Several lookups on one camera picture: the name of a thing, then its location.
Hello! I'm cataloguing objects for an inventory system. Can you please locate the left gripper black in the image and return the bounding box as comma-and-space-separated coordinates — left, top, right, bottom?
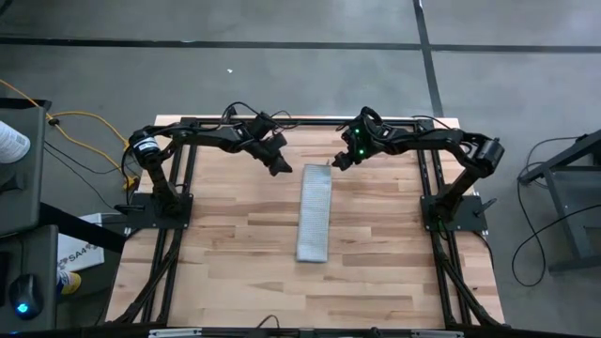
247, 135, 294, 177

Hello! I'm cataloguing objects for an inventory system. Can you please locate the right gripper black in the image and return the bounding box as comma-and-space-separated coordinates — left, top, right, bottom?
331, 138, 375, 172

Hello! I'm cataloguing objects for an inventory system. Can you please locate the grey waffle microfiber towel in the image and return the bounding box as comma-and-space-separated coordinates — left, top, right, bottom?
294, 159, 333, 264

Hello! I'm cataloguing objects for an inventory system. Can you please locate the silver aluminium bar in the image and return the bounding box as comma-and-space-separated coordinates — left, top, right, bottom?
410, 330, 465, 338
147, 328, 203, 338

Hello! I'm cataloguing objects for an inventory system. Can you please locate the black diagonal beam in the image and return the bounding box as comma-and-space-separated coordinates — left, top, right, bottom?
39, 201, 128, 254

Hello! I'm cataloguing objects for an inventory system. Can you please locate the white cardboard box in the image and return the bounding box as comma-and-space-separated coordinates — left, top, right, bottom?
55, 212, 123, 273

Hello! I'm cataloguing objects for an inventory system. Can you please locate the black metal stand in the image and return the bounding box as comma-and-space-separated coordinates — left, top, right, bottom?
516, 129, 601, 273

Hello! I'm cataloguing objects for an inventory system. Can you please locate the grey equipment cart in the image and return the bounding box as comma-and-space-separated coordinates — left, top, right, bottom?
0, 98, 52, 236

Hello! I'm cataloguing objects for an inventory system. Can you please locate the dark grey side desk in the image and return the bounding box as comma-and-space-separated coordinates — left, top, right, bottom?
0, 223, 60, 332

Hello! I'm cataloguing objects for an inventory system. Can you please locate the white labelled container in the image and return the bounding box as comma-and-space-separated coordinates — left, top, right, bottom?
0, 120, 32, 164

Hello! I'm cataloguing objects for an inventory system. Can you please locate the black computer mouse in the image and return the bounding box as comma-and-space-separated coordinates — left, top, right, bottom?
8, 273, 44, 321

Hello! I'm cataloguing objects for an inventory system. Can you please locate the black aluminium table frame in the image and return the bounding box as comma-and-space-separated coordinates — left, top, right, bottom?
105, 115, 506, 330

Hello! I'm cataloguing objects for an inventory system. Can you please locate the black cable clip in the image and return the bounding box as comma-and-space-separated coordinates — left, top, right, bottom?
220, 101, 240, 124

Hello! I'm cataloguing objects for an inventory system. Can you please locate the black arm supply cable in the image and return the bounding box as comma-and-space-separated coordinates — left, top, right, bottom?
411, 114, 452, 131

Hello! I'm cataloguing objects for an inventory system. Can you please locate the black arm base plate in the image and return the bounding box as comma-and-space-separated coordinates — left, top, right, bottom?
420, 194, 489, 234
124, 192, 194, 230

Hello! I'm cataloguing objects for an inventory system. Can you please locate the short black cable loop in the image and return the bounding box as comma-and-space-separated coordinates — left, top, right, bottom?
255, 314, 282, 330

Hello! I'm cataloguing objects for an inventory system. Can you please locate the yellow power cable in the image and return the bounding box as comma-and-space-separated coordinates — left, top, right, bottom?
0, 78, 140, 189

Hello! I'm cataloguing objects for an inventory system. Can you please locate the black floor cable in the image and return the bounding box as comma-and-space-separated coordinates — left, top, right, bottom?
510, 187, 601, 288

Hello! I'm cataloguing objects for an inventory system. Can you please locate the thin black cable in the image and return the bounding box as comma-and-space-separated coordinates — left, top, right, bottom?
43, 140, 118, 210

